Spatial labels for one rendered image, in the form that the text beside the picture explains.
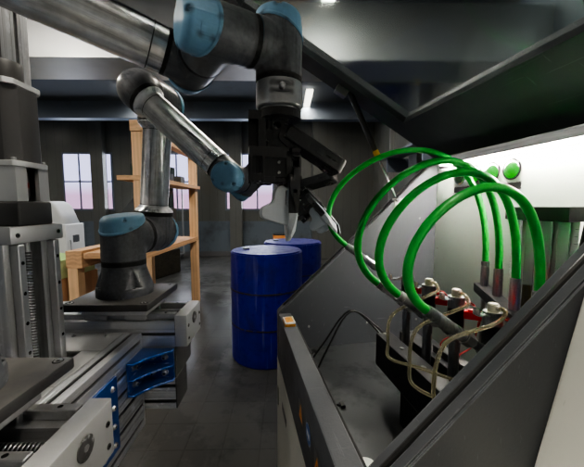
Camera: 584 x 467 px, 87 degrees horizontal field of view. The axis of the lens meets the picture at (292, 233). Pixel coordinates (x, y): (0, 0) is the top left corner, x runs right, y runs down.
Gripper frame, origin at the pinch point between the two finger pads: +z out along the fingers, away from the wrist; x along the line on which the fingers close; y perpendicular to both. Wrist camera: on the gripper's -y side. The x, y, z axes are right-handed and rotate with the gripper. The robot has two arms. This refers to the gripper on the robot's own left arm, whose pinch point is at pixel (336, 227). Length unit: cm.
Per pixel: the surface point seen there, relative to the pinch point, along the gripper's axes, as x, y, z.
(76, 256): -84, 199, -163
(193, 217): -226, 164, -215
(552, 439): 29, -7, 46
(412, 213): -32.0, -18.6, 3.4
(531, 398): 30, -8, 41
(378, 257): 24.2, -5.1, 16.6
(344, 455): 31.0, 15.4, 35.6
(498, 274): -0.8, -19.6, 30.8
